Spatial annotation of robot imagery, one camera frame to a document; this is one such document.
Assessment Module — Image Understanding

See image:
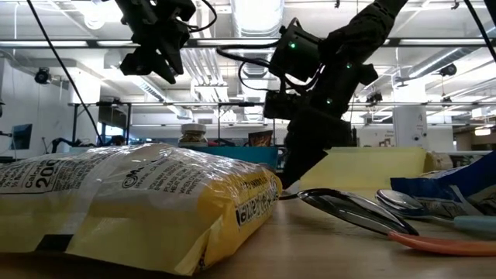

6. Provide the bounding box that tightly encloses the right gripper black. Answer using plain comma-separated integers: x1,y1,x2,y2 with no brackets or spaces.
278,64,379,190

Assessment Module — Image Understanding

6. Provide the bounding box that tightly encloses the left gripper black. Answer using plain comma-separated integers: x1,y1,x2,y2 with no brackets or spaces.
115,0,197,85

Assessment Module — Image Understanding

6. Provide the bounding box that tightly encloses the teal plastic bin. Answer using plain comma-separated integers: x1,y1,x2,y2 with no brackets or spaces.
185,145,286,171

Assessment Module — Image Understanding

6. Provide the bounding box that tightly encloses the yellow plastic bin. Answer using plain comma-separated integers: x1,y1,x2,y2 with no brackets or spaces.
298,146,427,193

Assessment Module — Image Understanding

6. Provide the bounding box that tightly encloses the white-lid spice jar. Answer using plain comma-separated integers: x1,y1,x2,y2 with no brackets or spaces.
177,122,209,148

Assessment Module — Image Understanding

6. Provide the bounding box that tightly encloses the silver spoon blue handle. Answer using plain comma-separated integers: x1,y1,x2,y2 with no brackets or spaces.
375,188,496,233

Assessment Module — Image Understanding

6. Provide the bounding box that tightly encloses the blue yellow ramen packet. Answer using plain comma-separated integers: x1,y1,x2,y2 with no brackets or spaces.
390,150,496,218

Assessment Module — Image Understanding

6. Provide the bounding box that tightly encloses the dark orange snack packet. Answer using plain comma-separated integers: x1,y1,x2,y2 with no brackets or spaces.
247,129,274,147

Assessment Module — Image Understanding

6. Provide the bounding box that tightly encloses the black metal spoon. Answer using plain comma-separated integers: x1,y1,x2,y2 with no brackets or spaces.
278,188,419,237

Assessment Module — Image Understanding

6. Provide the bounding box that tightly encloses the white pillar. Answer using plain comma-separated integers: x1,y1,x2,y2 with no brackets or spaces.
392,105,429,150

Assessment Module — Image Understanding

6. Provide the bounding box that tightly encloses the yellow ramen noodle packet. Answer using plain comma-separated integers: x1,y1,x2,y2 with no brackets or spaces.
0,143,284,277

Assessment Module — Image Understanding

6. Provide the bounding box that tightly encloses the blue screen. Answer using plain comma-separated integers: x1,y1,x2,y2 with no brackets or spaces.
10,123,34,151

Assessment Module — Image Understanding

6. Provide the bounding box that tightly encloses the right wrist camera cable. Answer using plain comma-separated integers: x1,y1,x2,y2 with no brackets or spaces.
215,45,288,93

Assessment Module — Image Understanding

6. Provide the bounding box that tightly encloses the background black frame rig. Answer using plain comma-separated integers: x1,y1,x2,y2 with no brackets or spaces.
67,100,496,148

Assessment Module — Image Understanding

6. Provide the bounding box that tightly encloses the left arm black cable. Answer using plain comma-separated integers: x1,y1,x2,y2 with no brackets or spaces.
26,0,105,146

